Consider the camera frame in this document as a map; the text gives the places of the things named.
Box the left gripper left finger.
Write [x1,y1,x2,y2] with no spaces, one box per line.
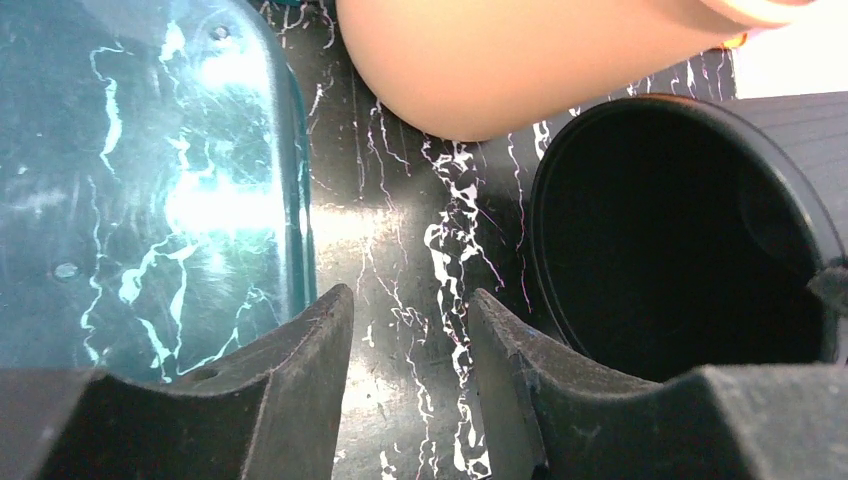
[1,284,354,479]

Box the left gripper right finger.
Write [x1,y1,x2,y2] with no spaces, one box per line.
[468,290,847,479]

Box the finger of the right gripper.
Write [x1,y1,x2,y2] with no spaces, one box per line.
[806,265,847,317]

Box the black plastic bucket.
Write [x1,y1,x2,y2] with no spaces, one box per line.
[528,92,847,382]

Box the dark teal transparent container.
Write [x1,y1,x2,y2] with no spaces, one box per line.
[1,1,316,383]

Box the tan bucket with black liner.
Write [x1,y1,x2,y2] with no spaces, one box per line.
[336,0,814,142]

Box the orange plastic tray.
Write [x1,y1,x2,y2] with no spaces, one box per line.
[718,32,749,50]

